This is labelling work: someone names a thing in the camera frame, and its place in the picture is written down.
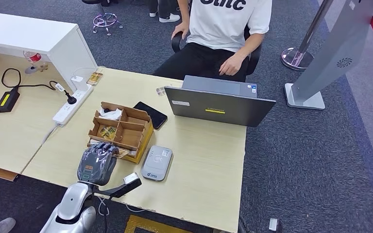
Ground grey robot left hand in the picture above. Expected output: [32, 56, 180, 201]
[77, 142, 119, 187]

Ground person's right hand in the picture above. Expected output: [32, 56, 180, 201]
[171, 21, 190, 41]

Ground person's left hand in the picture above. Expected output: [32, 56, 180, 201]
[219, 53, 247, 77]

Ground hotel key card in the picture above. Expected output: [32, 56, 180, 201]
[114, 148, 131, 159]

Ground person in dark trousers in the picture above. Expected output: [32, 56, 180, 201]
[148, 0, 181, 23]

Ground person in white T-shirt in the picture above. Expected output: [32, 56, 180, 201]
[153, 0, 273, 83]

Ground grey card reader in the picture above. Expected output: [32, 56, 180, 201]
[140, 145, 173, 183]

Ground black office chair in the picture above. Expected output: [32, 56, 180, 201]
[171, 24, 262, 76]

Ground grey laptop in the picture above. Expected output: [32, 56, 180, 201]
[164, 75, 276, 128]

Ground crumpled white tissue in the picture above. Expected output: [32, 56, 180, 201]
[99, 107, 123, 120]

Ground white power strip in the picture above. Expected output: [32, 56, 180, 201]
[41, 84, 94, 144]

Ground black smartphone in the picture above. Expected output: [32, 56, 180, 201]
[133, 101, 169, 130]

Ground chrome stool base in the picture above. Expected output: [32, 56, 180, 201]
[92, 12, 124, 36]

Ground grey kiosk stand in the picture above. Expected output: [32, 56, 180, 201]
[284, 0, 373, 111]

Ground black power adapter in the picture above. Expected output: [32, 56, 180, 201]
[0, 90, 20, 113]

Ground clear bottle with red label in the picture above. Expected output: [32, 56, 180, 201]
[23, 50, 44, 66]

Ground white desk shelf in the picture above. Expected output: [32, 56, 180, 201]
[0, 10, 99, 92]

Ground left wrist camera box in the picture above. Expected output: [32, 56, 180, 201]
[93, 172, 143, 199]

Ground thin white cable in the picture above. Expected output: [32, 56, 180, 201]
[97, 196, 149, 216]

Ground chrome stanchion post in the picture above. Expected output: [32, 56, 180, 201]
[280, 0, 335, 71]

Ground black power cable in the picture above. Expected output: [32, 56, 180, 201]
[0, 68, 78, 129]

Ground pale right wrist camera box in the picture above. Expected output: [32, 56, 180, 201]
[268, 218, 284, 233]

